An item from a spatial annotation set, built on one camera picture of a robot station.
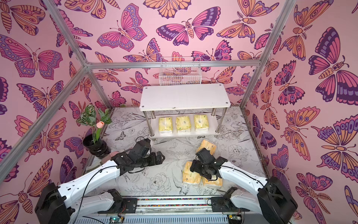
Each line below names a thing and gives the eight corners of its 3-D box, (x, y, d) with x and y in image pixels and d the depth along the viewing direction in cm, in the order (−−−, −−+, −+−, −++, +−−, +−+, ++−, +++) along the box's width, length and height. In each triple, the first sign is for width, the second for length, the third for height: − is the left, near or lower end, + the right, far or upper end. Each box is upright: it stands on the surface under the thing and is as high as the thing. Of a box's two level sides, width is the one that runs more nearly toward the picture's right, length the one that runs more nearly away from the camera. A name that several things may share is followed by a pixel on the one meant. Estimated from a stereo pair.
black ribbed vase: (93, 158, 92) (79, 146, 79) (98, 148, 97) (85, 134, 84) (107, 158, 92) (95, 146, 79) (111, 148, 97) (100, 134, 84)
